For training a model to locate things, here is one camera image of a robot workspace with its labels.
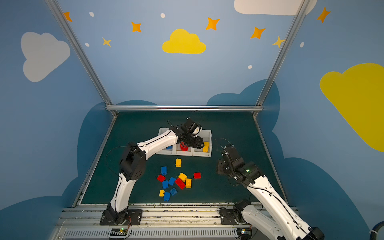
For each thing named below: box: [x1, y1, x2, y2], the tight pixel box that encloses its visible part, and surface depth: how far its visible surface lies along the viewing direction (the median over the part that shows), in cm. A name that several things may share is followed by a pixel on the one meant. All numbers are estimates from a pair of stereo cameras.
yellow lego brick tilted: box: [178, 172, 187, 182], surface depth 88 cm
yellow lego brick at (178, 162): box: [175, 158, 182, 168], surface depth 93 cm
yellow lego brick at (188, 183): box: [185, 178, 192, 189], surface depth 86 cm
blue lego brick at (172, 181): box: [168, 177, 176, 186], surface depth 88 cm
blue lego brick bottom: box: [163, 192, 171, 202], surface depth 82 cm
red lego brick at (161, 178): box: [156, 174, 166, 183], surface depth 88 cm
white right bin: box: [192, 129, 213, 158], surface depth 95 cm
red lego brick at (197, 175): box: [193, 172, 202, 179], surface depth 90 cm
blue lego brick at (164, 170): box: [161, 166, 168, 176], surface depth 90 cm
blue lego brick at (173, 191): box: [169, 187, 178, 196], surface depth 84 cm
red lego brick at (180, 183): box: [175, 177, 186, 190], surface depth 86 cm
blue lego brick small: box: [162, 180, 169, 189], surface depth 86 cm
